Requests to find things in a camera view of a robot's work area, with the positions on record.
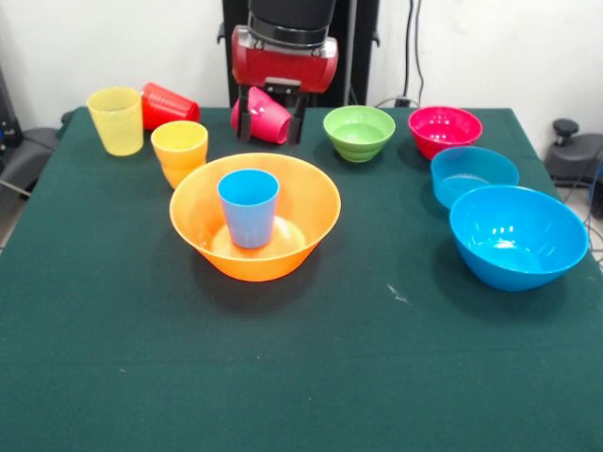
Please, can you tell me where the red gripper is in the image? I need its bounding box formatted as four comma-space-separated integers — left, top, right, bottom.
230, 40, 340, 145

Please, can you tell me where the pink cup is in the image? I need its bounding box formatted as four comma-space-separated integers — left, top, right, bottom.
230, 86, 295, 145

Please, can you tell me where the blue cup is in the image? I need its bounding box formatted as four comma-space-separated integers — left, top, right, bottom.
217, 169, 281, 250

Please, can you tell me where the red cup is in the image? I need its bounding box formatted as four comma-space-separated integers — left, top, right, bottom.
139, 82, 202, 132

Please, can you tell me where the large orange bowl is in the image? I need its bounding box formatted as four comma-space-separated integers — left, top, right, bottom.
169, 152, 343, 283

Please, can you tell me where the large blue bowl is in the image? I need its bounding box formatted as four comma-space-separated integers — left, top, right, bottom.
448, 185, 590, 293

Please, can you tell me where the green bowl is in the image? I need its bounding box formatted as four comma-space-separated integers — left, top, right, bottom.
322, 105, 397, 164

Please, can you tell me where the small yellow orange cup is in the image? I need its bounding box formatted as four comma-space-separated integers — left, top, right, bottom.
150, 120, 209, 190

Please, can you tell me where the pale yellow cup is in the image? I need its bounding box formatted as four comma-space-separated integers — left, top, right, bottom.
86, 86, 144, 157

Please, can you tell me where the pink bowl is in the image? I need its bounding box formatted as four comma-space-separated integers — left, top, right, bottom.
407, 105, 484, 162

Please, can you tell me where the light blue shallow bowl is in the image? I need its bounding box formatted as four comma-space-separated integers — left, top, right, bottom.
430, 145, 521, 210

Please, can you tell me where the dark green table cloth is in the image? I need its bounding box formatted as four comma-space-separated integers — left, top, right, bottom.
0, 105, 603, 452

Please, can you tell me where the black equipment box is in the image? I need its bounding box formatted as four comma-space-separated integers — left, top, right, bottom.
0, 65, 24, 147

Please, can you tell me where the black wall cable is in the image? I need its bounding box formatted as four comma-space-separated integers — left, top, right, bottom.
403, 0, 428, 103

